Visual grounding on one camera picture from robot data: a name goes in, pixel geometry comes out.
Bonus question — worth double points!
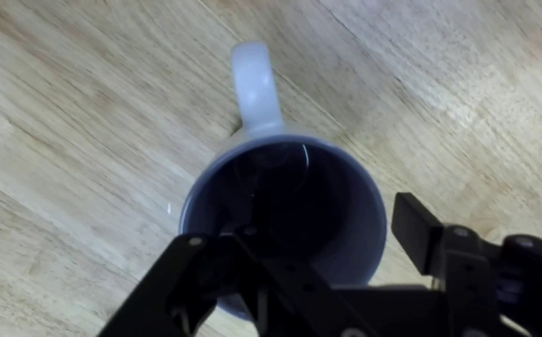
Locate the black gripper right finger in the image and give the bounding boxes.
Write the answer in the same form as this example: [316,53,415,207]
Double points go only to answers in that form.
[389,192,542,337]

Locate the white ceramic mug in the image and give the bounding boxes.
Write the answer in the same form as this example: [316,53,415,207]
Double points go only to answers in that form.
[177,40,389,325]

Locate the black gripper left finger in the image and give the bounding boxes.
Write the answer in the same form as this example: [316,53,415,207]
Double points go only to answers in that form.
[97,225,378,337]

